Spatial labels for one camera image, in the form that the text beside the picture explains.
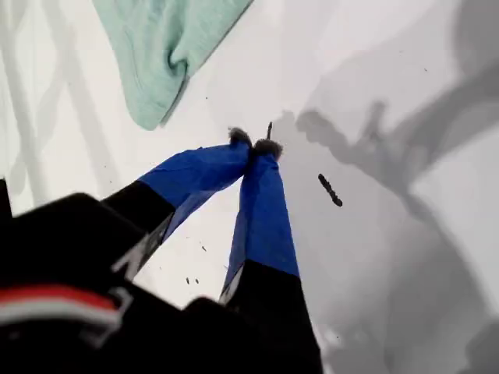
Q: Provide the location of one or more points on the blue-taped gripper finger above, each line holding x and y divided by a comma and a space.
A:
187, 175
265, 218

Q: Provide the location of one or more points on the pale green T-shirt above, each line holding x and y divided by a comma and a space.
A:
156, 50

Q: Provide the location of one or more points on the small dark rubber strip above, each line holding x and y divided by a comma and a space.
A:
330, 190

